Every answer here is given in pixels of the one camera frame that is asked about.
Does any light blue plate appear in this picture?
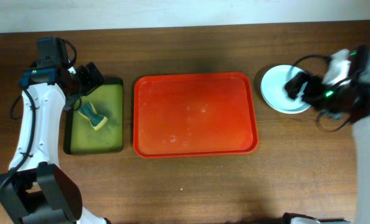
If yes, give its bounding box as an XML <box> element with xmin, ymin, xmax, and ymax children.
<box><xmin>260</xmin><ymin>65</ymin><xmax>303</xmax><ymax>102</ymax></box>

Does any yellow green sponge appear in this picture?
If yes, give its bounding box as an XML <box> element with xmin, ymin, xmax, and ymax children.
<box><xmin>78</xmin><ymin>102</ymin><xmax>108</xmax><ymax>131</ymax></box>

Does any green plate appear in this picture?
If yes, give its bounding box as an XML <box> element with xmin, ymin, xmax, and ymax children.
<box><xmin>266</xmin><ymin>100</ymin><xmax>311</xmax><ymax>114</ymax></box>

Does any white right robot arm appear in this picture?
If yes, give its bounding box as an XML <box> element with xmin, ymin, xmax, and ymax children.
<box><xmin>284</xmin><ymin>45</ymin><xmax>370</xmax><ymax>223</ymax></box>

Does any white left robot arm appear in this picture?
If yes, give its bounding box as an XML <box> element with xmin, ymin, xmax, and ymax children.
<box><xmin>0</xmin><ymin>62</ymin><xmax>109</xmax><ymax>223</ymax></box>

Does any black tray with green water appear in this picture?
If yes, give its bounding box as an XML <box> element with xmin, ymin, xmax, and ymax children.
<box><xmin>63</xmin><ymin>77</ymin><xmax>123</xmax><ymax>155</ymax></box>

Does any red plastic tray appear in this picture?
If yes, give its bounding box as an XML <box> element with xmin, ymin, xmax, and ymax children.
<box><xmin>133</xmin><ymin>72</ymin><xmax>259</xmax><ymax>159</ymax></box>

